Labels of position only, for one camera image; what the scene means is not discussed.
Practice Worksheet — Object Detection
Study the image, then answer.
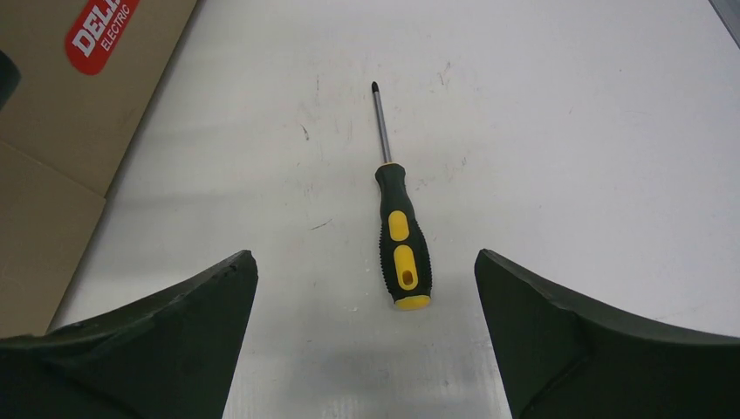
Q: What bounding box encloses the tan plastic bin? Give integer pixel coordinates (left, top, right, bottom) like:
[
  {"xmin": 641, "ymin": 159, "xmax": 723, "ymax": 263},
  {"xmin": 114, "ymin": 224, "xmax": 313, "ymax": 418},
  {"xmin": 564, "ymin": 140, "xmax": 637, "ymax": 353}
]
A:
[{"xmin": 1, "ymin": 1, "xmax": 195, "ymax": 338}]

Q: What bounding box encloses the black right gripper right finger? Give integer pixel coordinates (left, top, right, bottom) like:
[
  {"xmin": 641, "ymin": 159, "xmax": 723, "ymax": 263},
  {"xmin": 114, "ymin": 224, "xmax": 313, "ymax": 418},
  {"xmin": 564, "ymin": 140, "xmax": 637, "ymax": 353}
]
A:
[{"xmin": 475, "ymin": 249, "xmax": 739, "ymax": 418}]

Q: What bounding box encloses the black bin latch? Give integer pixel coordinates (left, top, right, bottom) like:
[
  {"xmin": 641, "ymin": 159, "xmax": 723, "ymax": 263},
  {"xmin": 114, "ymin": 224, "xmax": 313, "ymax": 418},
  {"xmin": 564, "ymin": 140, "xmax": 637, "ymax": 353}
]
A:
[{"xmin": 0, "ymin": 51, "xmax": 21, "ymax": 109}]

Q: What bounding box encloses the black yellow screwdriver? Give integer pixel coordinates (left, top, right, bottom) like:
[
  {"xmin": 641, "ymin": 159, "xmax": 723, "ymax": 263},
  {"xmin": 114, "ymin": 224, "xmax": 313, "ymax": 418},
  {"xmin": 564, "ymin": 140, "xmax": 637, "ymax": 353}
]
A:
[{"xmin": 371, "ymin": 81, "xmax": 433, "ymax": 311}]

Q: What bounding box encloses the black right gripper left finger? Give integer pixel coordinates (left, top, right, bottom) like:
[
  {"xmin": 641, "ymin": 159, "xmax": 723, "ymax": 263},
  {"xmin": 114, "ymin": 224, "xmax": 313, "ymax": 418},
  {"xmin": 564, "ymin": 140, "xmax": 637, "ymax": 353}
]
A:
[{"xmin": 1, "ymin": 251, "xmax": 258, "ymax": 418}]

